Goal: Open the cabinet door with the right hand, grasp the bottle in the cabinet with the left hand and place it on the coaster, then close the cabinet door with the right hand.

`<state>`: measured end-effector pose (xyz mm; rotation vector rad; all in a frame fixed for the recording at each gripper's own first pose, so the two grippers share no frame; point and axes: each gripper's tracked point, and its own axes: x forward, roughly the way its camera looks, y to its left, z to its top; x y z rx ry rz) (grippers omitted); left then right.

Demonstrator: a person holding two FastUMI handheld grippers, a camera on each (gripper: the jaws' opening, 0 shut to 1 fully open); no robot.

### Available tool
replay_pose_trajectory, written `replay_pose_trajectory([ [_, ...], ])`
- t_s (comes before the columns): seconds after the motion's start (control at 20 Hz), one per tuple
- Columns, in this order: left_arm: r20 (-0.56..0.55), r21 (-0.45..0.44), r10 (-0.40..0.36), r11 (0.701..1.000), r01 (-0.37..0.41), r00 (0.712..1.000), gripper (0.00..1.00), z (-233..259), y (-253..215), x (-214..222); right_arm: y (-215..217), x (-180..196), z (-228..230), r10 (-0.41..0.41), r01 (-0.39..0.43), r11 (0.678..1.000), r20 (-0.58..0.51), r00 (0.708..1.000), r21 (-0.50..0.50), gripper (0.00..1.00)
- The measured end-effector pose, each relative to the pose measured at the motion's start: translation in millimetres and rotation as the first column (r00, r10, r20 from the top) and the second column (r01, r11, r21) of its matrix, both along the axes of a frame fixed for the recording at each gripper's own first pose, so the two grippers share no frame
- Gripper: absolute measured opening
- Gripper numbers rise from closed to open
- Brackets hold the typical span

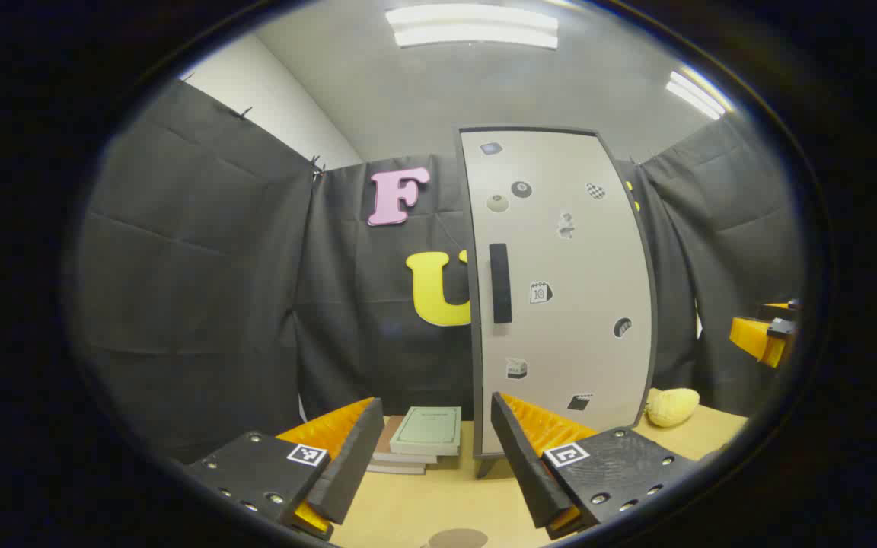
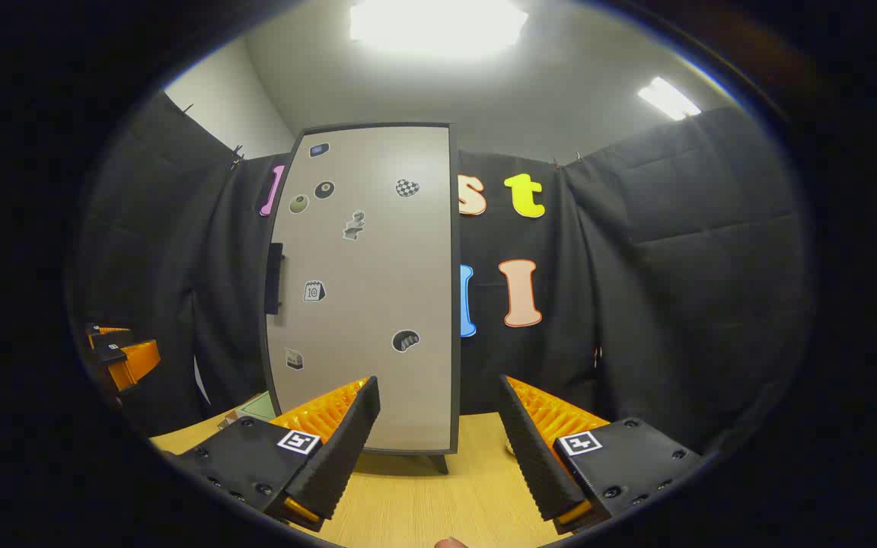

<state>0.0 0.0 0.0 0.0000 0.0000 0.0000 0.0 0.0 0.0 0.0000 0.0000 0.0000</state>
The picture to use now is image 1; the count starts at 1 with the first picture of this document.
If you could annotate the large ceiling light panel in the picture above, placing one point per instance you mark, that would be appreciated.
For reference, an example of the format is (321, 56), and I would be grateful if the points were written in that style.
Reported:
(469, 27)

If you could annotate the black backdrop cloth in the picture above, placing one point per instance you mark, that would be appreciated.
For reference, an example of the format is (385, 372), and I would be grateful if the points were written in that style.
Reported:
(202, 266)

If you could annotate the grey cabinet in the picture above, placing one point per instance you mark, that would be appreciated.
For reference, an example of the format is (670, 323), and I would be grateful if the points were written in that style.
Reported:
(486, 465)

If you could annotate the yellow bun-shaped sponge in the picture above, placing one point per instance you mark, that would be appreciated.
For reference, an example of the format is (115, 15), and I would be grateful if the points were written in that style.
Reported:
(671, 407)

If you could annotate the brown book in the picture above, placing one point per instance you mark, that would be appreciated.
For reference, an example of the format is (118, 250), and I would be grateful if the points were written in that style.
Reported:
(387, 440)

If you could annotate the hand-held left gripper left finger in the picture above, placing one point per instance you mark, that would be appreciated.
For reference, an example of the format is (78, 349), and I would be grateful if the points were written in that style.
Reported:
(351, 464)

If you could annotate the small ceiling light panel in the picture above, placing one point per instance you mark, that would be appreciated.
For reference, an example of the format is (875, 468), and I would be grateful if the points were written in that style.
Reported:
(697, 93)

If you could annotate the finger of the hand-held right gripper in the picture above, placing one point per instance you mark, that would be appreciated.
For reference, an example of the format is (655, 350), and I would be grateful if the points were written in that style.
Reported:
(779, 310)
(751, 339)

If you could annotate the round brown coaster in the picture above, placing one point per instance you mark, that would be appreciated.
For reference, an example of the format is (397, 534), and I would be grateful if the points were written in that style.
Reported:
(457, 539)

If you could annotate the green notebook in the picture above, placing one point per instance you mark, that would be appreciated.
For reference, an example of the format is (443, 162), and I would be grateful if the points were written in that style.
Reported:
(427, 428)

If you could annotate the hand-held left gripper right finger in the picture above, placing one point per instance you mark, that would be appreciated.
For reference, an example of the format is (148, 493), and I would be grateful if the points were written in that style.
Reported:
(530, 472)

